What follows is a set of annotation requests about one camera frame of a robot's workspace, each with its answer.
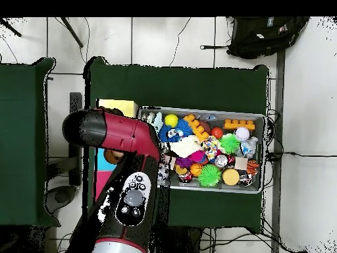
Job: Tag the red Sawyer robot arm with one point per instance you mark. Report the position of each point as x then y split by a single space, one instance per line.
121 131

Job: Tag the wooden box with three holes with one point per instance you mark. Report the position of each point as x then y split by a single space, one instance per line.
129 106

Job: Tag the shallow clear mesh bin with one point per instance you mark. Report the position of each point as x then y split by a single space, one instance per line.
219 123

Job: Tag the blue spiky toy with eyes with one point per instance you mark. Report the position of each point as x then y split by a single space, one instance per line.
164 133

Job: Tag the cream knitted cloth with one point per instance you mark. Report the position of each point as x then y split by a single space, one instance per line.
185 147

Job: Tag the yellow ball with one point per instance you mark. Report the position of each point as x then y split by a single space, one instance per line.
171 120

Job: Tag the mint green knitted cloth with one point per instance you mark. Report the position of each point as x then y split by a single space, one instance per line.
158 121

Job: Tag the long orange toy block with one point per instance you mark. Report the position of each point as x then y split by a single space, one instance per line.
197 127

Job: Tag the orange ball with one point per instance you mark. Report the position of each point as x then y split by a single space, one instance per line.
217 132

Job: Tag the dark green tablecloth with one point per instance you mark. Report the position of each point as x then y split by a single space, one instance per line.
21 131
179 87

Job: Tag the green spiky ball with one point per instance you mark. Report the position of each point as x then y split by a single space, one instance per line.
209 175

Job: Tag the white baseball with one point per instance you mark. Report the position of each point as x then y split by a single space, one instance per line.
242 134

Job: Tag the black upright panel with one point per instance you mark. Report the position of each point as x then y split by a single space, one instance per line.
75 101

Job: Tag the grey stand base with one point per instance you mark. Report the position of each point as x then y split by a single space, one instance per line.
62 197

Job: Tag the black backpack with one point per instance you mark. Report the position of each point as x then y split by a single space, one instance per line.
263 37

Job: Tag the black tripod leg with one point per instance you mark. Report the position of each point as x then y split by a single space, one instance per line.
11 28
72 33

